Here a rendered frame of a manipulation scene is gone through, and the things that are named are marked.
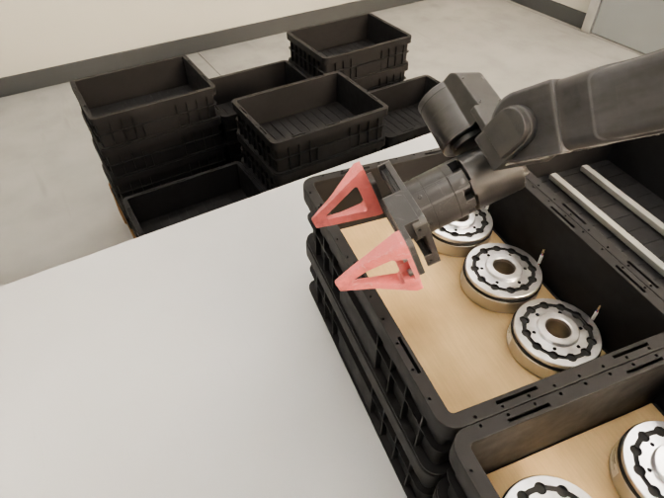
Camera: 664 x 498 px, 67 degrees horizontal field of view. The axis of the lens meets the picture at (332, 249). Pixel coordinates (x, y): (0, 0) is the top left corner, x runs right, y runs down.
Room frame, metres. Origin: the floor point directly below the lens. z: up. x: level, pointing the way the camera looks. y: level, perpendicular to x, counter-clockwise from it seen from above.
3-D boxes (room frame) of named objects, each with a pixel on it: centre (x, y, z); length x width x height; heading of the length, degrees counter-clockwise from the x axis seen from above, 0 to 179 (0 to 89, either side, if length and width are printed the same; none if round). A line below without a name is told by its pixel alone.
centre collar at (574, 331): (0.36, -0.27, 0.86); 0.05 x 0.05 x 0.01
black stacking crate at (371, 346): (0.44, -0.17, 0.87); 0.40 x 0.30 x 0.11; 21
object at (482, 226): (0.57, -0.19, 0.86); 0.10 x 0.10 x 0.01
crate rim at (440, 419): (0.44, -0.17, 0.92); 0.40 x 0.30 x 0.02; 21
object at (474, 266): (0.46, -0.23, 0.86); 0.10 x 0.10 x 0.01
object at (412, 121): (1.62, -0.27, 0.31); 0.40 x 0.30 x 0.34; 121
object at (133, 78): (1.55, 0.62, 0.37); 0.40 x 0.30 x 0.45; 122
